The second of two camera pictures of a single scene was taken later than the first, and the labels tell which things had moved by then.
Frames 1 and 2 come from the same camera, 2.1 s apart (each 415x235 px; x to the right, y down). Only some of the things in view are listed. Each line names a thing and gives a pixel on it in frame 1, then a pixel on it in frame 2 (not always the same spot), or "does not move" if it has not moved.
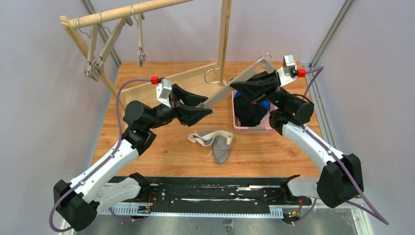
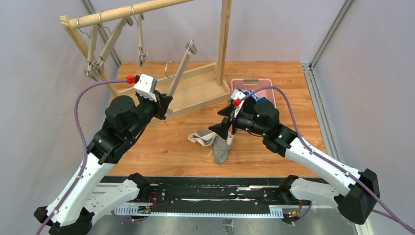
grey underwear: [219, 140] does not move
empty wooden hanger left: [89, 70] does not move
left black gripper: [174, 105] -> [162, 105]
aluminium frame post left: [90, 10] does not move
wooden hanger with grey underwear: [262, 66] -> [190, 49]
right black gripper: [270, 88] -> [232, 121]
